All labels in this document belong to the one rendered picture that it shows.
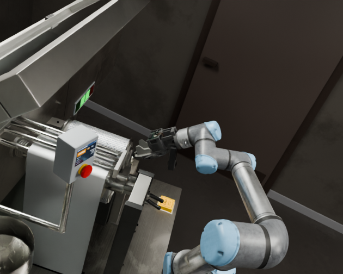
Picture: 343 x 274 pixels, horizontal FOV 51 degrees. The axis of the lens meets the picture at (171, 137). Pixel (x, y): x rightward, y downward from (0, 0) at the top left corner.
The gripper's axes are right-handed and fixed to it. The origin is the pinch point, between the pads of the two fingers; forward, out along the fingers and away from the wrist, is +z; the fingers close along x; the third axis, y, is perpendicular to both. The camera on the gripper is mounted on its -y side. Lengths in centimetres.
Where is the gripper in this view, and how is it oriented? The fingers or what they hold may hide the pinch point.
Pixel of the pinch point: (136, 155)
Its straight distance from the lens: 146.7
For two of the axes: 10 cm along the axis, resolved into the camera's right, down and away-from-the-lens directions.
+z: -9.0, 2.4, 3.5
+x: -1.8, 5.4, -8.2
